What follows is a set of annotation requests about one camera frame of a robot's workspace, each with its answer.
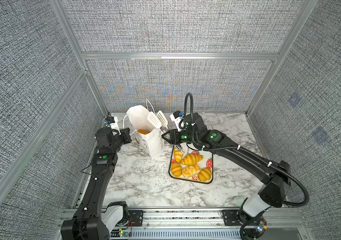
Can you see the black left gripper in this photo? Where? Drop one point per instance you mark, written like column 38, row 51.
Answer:
column 125, row 135

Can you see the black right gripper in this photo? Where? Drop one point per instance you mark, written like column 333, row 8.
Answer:
column 174, row 137

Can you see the white printed paper bag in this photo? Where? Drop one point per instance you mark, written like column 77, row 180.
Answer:
column 146, row 129

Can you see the sugared fake pastry bottom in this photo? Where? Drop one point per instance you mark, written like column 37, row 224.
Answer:
column 190, row 171

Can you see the striped fake croissant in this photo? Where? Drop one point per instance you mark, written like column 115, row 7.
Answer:
column 177, row 155

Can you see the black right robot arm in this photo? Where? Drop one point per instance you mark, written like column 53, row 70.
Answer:
column 275, row 177

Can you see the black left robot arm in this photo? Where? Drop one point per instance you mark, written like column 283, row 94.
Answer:
column 87, row 224

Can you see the white strawberry tray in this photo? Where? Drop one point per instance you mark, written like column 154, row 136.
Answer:
column 207, row 162

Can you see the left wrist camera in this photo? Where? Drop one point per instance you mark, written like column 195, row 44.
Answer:
column 112, row 122

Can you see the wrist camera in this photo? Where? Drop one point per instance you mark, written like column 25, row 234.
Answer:
column 177, row 118
column 112, row 122

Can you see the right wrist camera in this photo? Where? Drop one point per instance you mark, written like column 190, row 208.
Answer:
column 177, row 118

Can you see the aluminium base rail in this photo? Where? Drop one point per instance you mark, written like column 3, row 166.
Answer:
column 181, row 223

